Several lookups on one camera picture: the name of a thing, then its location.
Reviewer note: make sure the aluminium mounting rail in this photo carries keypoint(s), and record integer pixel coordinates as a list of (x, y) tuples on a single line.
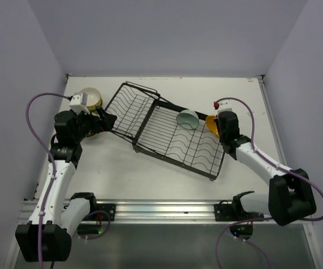
[(164, 212)]

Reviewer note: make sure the white blue leaf bowl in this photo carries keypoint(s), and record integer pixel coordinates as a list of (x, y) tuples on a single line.
[(91, 91)]

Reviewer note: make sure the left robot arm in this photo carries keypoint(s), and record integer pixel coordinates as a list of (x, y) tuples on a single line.
[(47, 235)]

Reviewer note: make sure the black wire dish rack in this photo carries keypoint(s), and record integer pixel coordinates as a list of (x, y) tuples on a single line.
[(148, 122)]

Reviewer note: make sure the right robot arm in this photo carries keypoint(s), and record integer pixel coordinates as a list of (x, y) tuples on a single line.
[(288, 198)]

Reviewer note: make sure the teal striped yellow bowl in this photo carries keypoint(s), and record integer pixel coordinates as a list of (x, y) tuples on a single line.
[(90, 134)]

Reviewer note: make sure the orange yellow bowl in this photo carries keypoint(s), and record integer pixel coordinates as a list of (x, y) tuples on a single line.
[(211, 124)]

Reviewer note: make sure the lime green bowl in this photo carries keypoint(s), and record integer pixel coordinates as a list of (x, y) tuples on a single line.
[(94, 102)]

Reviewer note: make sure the dark green rim bowl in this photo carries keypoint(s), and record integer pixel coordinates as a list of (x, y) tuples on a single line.
[(188, 119)]

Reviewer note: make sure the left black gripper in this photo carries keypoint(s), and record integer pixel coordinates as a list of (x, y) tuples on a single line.
[(106, 120)]

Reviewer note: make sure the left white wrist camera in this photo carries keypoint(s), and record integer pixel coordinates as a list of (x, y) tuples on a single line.
[(78, 103)]

